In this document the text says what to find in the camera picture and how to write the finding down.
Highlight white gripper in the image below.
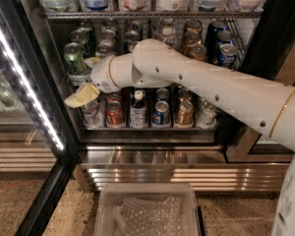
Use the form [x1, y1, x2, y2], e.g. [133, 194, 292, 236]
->
[65, 56, 120, 108]

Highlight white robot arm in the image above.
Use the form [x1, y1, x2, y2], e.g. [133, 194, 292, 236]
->
[65, 39, 295, 236]

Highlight rear orange can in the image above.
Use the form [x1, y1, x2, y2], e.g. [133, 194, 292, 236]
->
[107, 91, 122, 102]

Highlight front white can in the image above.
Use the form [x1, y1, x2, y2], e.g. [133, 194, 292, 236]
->
[95, 43, 116, 58]

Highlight front water bottle lower shelf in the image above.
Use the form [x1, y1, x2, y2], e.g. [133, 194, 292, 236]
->
[82, 99, 103, 128]

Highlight water bottle shelf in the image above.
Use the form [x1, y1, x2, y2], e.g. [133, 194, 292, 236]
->
[156, 18, 177, 32]
[156, 27, 178, 50]
[82, 99, 103, 128]

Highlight front orange can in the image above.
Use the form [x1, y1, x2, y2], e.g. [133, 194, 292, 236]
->
[106, 100, 124, 125]

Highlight front Red Bull can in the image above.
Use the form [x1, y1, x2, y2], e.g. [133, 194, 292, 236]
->
[128, 41, 139, 53]

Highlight red bull can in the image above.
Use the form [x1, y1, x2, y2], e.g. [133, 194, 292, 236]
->
[128, 21, 143, 37]
[128, 41, 139, 53]
[124, 30, 141, 53]

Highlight rear white can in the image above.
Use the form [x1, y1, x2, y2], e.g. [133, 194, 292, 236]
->
[101, 19, 120, 32]

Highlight rear Red Bull can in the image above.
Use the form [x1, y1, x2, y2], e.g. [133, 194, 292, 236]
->
[128, 21, 143, 37]

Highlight rear blue can lower shelf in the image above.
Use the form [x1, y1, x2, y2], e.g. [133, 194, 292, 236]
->
[155, 88, 170, 102]

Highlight front blue can lower shelf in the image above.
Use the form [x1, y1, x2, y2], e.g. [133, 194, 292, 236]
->
[152, 101, 169, 125]

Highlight glass fridge door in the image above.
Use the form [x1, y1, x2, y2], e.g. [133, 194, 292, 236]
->
[0, 0, 77, 236]

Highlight front water bottle middle shelf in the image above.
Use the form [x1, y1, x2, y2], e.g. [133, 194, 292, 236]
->
[156, 27, 178, 50]

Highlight rear water bottle middle shelf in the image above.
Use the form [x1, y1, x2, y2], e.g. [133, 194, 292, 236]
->
[156, 18, 177, 32]

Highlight rear gold can lower shelf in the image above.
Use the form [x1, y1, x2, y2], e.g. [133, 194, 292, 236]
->
[178, 88, 192, 102]

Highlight gold can shelf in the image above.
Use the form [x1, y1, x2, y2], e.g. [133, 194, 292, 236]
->
[178, 88, 192, 102]
[175, 101, 194, 125]

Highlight front gold can lower shelf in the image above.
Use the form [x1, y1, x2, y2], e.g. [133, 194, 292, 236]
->
[175, 101, 194, 125]

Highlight gold can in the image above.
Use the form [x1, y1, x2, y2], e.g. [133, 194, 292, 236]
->
[180, 31, 203, 54]
[183, 19, 203, 33]
[187, 44, 207, 61]

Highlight front gold can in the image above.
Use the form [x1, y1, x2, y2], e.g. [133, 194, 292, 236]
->
[187, 44, 207, 61]

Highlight rear gold can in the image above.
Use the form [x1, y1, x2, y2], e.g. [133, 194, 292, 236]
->
[183, 19, 203, 33]

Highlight rear silver can lower shelf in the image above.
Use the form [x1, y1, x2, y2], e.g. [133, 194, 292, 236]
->
[197, 96, 206, 109]

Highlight silver can shelf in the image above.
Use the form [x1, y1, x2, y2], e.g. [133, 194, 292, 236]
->
[198, 101, 217, 126]
[197, 96, 206, 109]

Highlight front silver can lower shelf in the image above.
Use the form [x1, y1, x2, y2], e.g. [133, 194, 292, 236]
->
[198, 101, 217, 126]

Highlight rear blue Pepsi can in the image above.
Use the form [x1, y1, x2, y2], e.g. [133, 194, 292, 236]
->
[205, 19, 228, 62]

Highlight blue pepsi can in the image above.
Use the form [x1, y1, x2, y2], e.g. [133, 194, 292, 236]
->
[205, 19, 228, 62]
[215, 30, 234, 49]
[216, 43, 238, 69]

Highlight front blue Pepsi can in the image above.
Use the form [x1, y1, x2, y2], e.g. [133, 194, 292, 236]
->
[216, 43, 238, 69]

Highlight dark juice bottle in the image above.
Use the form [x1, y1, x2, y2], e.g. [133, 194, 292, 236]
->
[130, 89, 148, 128]

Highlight LED light strip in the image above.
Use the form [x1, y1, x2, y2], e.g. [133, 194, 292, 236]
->
[0, 28, 64, 150]

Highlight clear plastic bin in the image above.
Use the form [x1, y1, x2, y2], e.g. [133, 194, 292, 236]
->
[93, 183, 202, 236]

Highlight upper wire shelf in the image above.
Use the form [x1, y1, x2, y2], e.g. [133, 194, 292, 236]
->
[42, 11, 262, 20]

